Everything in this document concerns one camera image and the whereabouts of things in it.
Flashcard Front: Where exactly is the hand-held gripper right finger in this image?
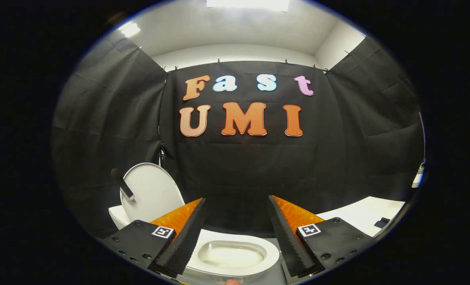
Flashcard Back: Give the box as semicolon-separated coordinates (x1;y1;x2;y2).
267;195;378;278

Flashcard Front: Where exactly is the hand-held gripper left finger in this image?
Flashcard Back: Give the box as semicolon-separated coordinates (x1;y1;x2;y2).
99;198;207;279

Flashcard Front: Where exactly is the white toilet lid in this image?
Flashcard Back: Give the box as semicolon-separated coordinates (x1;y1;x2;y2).
120;162;186;234

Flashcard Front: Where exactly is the black lid lift handle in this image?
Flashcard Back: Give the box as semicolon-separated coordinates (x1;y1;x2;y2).
110;168;135;201

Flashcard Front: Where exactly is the white toilet seat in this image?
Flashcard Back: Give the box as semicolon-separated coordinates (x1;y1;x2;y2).
185;229;280;278

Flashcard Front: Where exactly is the white toilet body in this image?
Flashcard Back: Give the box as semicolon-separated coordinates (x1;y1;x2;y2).
108;205;280;283

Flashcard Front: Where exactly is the white panelled cabinet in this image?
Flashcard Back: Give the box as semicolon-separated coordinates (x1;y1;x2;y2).
318;196;406;237

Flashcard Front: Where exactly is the black backdrop cloth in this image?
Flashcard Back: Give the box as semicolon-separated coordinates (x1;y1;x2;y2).
52;30;425;238

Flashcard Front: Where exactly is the white plastic object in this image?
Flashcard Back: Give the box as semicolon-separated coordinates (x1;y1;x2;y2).
412;160;426;189

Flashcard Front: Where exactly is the ceiling light panel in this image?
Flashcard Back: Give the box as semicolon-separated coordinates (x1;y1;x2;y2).
206;0;290;11
118;23;141;38

